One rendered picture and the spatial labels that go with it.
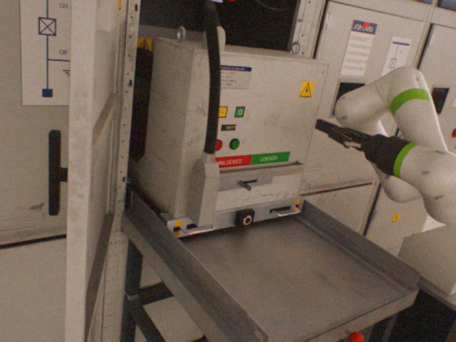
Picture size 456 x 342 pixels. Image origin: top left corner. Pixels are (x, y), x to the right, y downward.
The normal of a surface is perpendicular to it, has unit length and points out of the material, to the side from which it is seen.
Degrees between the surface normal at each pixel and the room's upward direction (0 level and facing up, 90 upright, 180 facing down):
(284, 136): 90
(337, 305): 0
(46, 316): 90
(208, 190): 90
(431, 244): 90
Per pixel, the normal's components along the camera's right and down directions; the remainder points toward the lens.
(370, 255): -0.81, 0.09
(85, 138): 0.14, 0.39
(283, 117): 0.56, 0.39
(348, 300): 0.16, -0.92
